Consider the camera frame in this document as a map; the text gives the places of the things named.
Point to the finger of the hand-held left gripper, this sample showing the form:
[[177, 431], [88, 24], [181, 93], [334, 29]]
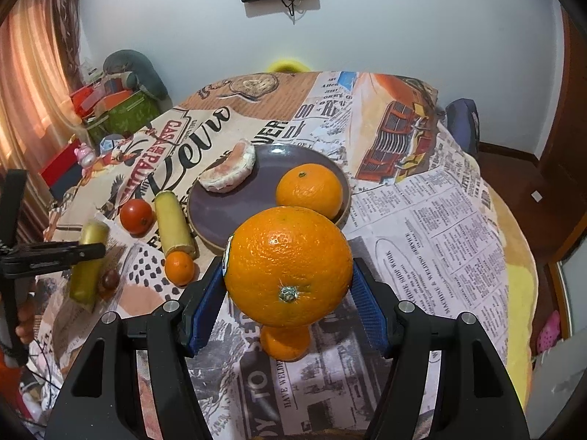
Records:
[[55, 254]]

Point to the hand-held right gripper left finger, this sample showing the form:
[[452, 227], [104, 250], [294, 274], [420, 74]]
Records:
[[206, 311]]

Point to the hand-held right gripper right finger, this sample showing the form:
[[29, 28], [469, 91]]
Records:
[[369, 311]]

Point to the yellow-green sugarcane piece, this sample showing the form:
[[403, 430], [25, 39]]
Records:
[[89, 266], [174, 222]]

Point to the large orange with sticker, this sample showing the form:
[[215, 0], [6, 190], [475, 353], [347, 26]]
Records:
[[289, 268]]

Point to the purple round plate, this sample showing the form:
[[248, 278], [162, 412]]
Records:
[[229, 213]]

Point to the person's left hand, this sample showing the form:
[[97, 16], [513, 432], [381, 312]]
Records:
[[24, 325]]

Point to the small mandarin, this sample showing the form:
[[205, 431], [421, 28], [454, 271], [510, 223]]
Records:
[[179, 268]]

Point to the dark blue box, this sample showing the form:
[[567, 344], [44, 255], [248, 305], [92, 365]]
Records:
[[66, 185]]

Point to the red flat box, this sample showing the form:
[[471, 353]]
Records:
[[59, 162]]

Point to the small dark chestnut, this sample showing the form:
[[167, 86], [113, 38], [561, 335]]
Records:
[[110, 279]]

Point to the pink toy figure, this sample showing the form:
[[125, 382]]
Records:
[[85, 154]]

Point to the small orange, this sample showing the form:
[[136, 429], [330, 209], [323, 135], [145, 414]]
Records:
[[284, 343]]

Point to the red tomato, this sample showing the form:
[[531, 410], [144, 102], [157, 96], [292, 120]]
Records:
[[136, 215]]

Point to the pale blue faceted box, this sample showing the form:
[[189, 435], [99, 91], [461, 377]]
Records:
[[110, 145]]

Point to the newspaper print tablecloth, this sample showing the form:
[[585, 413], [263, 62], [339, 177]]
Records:
[[435, 220]]

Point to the red plastic package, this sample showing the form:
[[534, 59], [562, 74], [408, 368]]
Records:
[[85, 98]]

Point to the orange curtain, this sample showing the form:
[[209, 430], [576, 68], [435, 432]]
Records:
[[32, 68]]

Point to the medium orange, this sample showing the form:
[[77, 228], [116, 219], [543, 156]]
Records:
[[309, 190]]

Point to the orange box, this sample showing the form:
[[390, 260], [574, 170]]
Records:
[[112, 98]]

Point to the green patterned box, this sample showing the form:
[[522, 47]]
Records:
[[128, 114]]

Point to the peeled pomelo piece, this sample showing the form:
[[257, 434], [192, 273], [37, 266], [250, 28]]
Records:
[[229, 167]]

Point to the yellow blanket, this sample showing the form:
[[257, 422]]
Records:
[[520, 293]]

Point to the grey plush cushion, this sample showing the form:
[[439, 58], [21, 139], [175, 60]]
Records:
[[133, 71]]

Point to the pink shoe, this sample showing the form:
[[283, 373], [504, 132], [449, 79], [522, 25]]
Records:
[[549, 330]]

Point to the dark blue backpack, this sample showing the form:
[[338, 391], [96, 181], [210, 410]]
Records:
[[463, 123]]

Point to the yellow chair back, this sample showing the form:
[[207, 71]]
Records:
[[286, 65]]

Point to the wooden door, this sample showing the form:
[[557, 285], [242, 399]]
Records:
[[566, 101]]

